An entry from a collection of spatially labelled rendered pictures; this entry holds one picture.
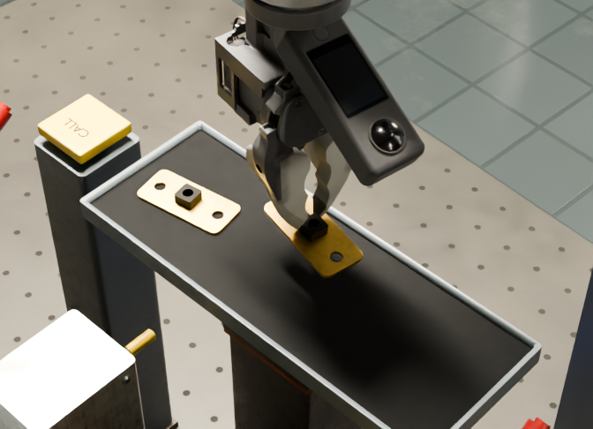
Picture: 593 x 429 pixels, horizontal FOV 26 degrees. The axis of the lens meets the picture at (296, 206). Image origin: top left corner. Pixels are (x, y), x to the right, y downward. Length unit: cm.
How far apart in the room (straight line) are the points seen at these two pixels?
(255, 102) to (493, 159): 195
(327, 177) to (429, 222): 75
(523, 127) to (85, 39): 123
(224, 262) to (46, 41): 104
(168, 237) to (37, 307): 60
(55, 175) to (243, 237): 21
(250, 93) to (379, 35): 224
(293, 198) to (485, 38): 225
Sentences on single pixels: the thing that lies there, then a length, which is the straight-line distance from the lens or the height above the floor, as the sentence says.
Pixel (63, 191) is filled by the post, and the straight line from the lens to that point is 117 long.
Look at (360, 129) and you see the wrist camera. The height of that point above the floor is 136.
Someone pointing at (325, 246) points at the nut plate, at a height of 120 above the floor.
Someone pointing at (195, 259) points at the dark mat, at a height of 116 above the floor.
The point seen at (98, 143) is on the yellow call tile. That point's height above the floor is 116.
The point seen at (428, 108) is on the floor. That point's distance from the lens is 294.
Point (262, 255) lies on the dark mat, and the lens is 102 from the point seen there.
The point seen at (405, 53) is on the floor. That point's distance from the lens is 309.
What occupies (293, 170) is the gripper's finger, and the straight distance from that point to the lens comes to 92.
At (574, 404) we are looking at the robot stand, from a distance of 132.
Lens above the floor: 191
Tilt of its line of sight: 45 degrees down
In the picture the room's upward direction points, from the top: straight up
